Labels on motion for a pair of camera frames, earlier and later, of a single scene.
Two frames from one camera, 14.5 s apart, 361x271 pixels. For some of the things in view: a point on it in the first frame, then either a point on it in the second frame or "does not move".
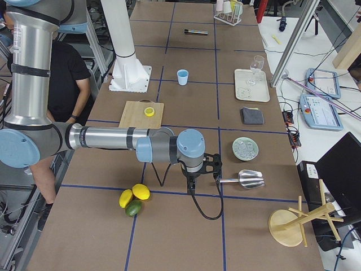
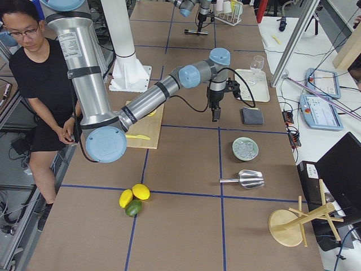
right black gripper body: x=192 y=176 to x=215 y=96
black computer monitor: x=340 y=170 does not move
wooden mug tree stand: x=286 y=228 does not move
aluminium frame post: x=299 y=29 does not move
